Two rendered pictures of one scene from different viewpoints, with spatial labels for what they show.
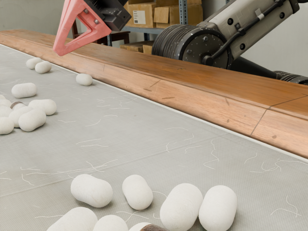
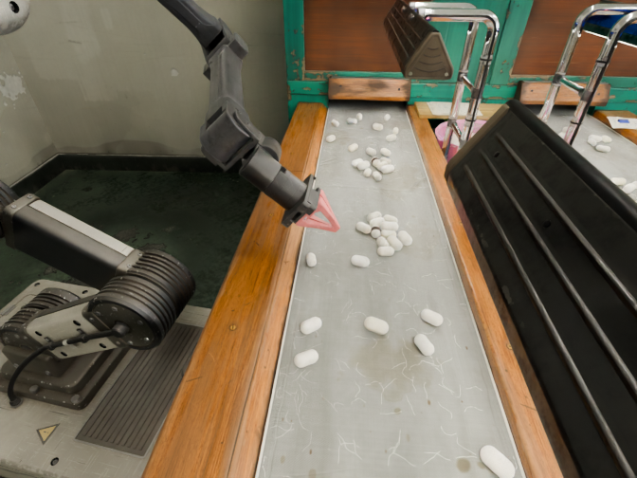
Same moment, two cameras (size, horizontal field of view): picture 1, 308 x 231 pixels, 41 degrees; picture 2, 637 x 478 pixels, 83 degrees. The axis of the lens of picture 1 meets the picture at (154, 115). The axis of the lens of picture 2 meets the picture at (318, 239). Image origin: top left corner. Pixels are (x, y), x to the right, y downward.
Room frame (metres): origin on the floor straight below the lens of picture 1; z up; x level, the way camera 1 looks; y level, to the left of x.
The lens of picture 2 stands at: (1.04, 0.41, 1.20)
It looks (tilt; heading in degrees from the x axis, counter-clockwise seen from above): 37 degrees down; 215
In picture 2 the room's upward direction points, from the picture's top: straight up
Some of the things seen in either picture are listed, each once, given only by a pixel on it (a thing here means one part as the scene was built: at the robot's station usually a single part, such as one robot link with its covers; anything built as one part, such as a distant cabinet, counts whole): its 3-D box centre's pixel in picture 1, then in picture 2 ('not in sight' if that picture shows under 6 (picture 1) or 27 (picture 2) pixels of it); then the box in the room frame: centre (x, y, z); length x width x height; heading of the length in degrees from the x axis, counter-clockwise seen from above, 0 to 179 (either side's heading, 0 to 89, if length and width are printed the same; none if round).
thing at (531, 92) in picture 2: not in sight; (562, 93); (-0.54, 0.35, 0.83); 0.30 x 0.06 x 0.07; 120
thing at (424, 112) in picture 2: not in sight; (464, 110); (-0.33, 0.08, 0.77); 0.33 x 0.15 x 0.01; 120
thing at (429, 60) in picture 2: not in sight; (409, 27); (0.15, 0.04, 1.08); 0.62 x 0.08 x 0.07; 30
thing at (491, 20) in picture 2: not in sight; (430, 108); (0.11, 0.11, 0.90); 0.20 x 0.19 x 0.45; 30
